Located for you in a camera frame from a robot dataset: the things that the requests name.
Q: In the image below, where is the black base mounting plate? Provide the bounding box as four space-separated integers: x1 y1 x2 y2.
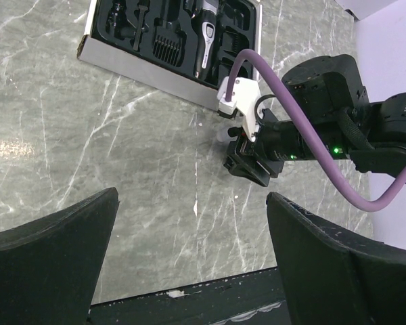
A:
86 267 291 324

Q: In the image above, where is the black silver hair clipper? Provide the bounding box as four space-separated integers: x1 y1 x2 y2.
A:
193 0 220 81

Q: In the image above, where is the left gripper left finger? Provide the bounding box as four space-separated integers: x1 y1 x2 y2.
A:
0 188 118 324

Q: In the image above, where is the small black cap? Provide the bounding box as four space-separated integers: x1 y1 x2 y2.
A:
216 127 238 142

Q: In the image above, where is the black comb guard in tray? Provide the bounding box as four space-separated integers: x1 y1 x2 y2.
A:
152 30 185 67

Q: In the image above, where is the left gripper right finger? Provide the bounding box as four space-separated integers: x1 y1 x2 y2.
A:
267 192 406 324

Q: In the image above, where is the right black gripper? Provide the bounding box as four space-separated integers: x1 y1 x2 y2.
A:
224 54 369 186

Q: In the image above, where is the white box with black tray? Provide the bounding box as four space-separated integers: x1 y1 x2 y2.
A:
77 1 263 110

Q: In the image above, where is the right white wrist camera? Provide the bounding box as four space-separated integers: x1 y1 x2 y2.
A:
217 77 261 142

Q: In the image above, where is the black comb guard upper slot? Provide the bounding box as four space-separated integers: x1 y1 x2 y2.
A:
221 29 250 56

